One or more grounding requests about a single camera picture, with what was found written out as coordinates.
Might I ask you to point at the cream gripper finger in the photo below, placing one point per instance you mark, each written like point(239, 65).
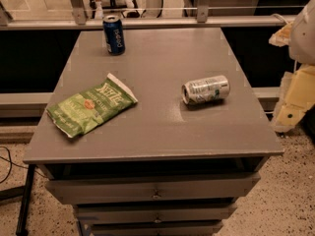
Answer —
point(297, 96)
point(282, 36)

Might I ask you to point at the silver green 7up can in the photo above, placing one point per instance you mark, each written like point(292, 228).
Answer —
point(205, 90)

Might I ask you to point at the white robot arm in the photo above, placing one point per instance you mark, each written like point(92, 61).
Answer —
point(301, 46)

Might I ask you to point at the blue Pepsi can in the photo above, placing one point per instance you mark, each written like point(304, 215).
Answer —
point(114, 36)

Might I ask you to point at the grey drawer cabinet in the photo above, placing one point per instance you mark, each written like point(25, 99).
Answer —
point(160, 168)

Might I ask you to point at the person's right white shoe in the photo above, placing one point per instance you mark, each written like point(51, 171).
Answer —
point(129, 4)

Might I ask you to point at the person's white shoe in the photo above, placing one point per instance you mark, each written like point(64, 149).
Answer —
point(98, 13)
point(129, 4)

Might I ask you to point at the person's left white shoe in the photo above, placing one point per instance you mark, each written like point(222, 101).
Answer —
point(98, 13)

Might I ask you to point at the green Kettle chips bag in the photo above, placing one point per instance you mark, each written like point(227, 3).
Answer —
point(82, 112)

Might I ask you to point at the black metal stand leg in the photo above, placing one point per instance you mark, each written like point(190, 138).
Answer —
point(23, 215)

